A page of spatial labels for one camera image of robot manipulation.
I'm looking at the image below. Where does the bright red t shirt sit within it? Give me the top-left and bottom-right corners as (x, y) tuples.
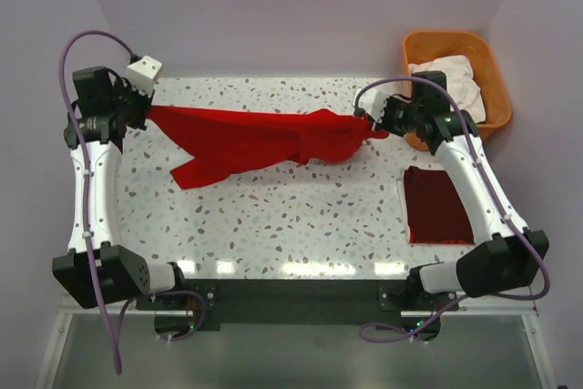
(148, 106), (389, 189)

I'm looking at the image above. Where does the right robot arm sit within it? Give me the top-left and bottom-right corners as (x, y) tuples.
(353, 71), (550, 310)

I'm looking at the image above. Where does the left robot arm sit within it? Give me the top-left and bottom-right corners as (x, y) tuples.
(52, 56), (189, 309)

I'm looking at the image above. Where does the white folded t shirt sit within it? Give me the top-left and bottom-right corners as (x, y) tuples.
(396, 178), (411, 243)

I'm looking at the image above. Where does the white crumpled t shirt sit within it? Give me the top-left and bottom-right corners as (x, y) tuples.
(408, 55), (486, 124)

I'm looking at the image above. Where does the orange plastic basket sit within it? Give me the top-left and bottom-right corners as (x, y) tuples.
(402, 30), (513, 141)

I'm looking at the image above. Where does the dark red folded t shirt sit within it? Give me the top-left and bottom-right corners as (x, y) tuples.
(403, 167), (475, 245)

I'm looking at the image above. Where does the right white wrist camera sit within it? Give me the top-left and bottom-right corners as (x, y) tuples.
(352, 88), (389, 122)

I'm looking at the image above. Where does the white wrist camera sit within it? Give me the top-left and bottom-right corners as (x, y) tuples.
(352, 88), (389, 122)
(123, 56), (163, 96)

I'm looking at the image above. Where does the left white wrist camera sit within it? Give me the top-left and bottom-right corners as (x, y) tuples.
(123, 56), (163, 96)

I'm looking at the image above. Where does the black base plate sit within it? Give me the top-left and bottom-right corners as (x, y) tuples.
(136, 279), (459, 333)

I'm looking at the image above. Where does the aluminium rail frame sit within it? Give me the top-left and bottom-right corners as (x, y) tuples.
(34, 242), (557, 389)

